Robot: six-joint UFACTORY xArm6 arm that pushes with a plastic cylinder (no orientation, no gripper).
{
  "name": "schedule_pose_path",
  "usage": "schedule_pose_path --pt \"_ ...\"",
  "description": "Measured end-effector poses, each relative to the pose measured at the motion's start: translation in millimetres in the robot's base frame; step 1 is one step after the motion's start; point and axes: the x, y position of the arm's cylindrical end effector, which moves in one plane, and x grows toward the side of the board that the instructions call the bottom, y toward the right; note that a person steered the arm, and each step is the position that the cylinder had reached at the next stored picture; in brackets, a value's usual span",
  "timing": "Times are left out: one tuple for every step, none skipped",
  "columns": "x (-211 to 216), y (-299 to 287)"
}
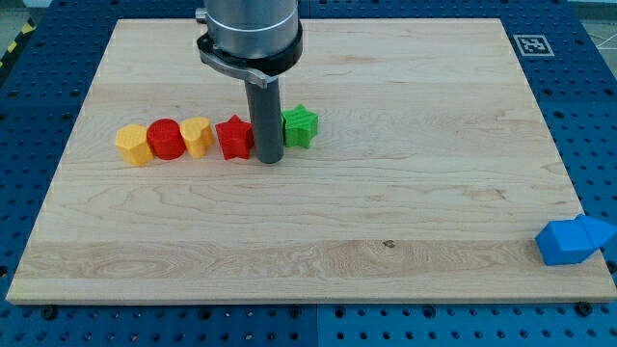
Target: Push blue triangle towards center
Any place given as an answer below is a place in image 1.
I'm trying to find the blue triangle block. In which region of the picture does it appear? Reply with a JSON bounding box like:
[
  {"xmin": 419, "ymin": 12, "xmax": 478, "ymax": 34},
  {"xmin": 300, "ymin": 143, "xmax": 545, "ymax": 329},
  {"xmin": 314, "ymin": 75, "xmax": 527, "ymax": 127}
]
[{"xmin": 575, "ymin": 214, "xmax": 616, "ymax": 250}]

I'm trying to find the green star block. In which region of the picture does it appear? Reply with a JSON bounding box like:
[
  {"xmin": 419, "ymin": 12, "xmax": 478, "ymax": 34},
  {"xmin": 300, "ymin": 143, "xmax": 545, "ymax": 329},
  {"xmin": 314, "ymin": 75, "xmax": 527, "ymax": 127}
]
[{"xmin": 282, "ymin": 104, "xmax": 318, "ymax": 148}]

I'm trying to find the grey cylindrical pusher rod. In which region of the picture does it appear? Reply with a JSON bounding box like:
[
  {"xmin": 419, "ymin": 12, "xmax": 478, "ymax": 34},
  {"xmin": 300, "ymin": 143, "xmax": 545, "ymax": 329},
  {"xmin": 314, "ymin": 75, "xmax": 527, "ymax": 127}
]
[{"xmin": 245, "ymin": 78, "xmax": 284, "ymax": 164}]

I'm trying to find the red star block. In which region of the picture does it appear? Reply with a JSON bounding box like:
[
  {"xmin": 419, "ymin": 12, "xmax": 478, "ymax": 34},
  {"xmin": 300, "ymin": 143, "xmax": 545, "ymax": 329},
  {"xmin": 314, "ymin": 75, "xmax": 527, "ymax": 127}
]
[{"xmin": 215, "ymin": 115, "xmax": 255, "ymax": 160}]

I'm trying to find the yellow heart block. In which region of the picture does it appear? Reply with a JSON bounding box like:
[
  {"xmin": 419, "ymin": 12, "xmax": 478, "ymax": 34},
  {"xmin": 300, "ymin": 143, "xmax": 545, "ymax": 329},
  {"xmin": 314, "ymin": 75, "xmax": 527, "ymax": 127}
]
[{"xmin": 180, "ymin": 117, "xmax": 214, "ymax": 158}]

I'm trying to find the wooden board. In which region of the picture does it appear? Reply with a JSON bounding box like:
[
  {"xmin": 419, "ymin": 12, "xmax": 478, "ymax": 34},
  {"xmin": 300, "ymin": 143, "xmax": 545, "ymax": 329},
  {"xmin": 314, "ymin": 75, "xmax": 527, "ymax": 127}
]
[{"xmin": 7, "ymin": 18, "xmax": 616, "ymax": 305}]

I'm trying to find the red cylinder block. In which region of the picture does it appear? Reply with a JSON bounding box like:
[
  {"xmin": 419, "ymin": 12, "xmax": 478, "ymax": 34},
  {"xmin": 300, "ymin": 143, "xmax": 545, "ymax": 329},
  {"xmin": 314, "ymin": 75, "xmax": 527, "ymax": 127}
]
[{"xmin": 147, "ymin": 119, "xmax": 186, "ymax": 160}]

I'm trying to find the yellow hexagon block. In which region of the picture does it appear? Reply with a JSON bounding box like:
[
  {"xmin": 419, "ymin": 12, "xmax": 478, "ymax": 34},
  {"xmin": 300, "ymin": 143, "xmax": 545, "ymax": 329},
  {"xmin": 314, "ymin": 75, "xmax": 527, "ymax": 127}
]
[{"xmin": 115, "ymin": 124, "xmax": 154, "ymax": 166}]

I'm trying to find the fiducial marker tag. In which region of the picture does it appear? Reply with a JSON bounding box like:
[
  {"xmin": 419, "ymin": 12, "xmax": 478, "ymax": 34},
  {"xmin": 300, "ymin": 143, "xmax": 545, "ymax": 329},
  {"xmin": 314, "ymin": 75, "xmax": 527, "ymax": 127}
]
[{"xmin": 513, "ymin": 34, "xmax": 554, "ymax": 57}]

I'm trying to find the blue cube block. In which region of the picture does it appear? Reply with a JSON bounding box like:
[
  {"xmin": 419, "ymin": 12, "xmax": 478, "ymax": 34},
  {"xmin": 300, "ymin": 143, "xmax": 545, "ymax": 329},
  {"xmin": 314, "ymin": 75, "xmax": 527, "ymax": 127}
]
[{"xmin": 535, "ymin": 219, "xmax": 597, "ymax": 266}]

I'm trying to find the yellow black hazard tape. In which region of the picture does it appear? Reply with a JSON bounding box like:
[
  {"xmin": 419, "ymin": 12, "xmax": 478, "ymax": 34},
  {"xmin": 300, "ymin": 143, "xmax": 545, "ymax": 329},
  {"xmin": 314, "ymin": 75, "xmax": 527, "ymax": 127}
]
[{"xmin": 1, "ymin": 17, "xmax": 37, "ymax": 73}]

